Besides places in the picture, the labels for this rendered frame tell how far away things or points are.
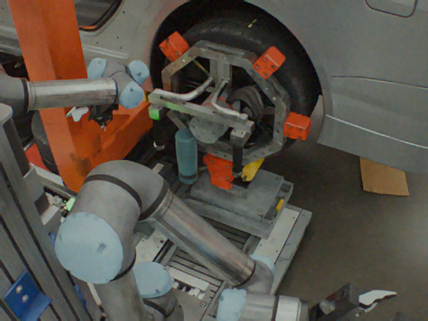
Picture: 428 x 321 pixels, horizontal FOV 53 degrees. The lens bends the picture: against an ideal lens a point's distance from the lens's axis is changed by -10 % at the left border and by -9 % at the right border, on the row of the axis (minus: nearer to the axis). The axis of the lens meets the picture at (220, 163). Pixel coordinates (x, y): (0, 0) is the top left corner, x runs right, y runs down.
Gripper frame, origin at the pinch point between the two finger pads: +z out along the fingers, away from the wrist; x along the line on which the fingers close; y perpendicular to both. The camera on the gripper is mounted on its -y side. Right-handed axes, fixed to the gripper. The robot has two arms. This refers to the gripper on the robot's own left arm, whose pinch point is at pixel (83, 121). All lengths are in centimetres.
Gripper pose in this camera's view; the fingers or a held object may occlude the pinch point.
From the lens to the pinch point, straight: 172.2
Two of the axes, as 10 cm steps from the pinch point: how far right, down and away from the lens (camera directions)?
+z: -7.0, 4.7, 5.4
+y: 1.9, 8.5, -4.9
